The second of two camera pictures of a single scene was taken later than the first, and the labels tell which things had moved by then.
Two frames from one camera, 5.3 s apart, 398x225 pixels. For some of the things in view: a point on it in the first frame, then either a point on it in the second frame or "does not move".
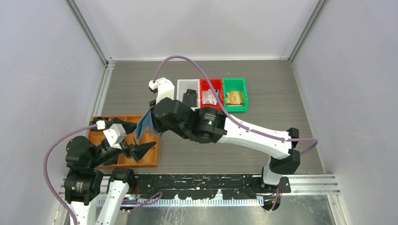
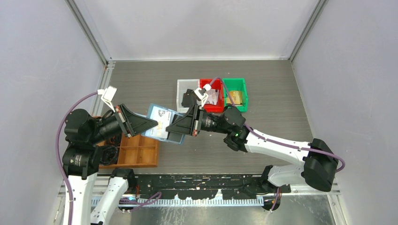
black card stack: (189, 98) does not move
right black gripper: (157, 126) → (190, 123)
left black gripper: (135, 150) → (130, 122)
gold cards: (234, 98) does not move
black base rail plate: (201, 186) does not move
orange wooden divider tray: (118, 131) does not move
